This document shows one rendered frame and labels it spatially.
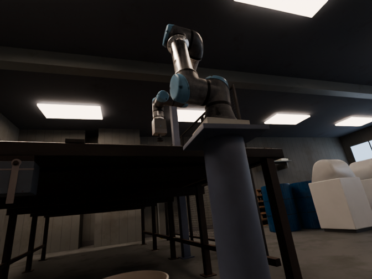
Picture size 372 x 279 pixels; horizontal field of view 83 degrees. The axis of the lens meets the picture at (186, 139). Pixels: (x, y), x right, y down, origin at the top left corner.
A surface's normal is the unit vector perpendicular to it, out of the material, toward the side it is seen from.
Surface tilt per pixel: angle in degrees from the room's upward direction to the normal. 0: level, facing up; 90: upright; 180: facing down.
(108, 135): 90
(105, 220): 90
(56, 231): 90
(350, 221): 90
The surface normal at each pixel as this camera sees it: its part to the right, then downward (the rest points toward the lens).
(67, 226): 0.27, -0.34
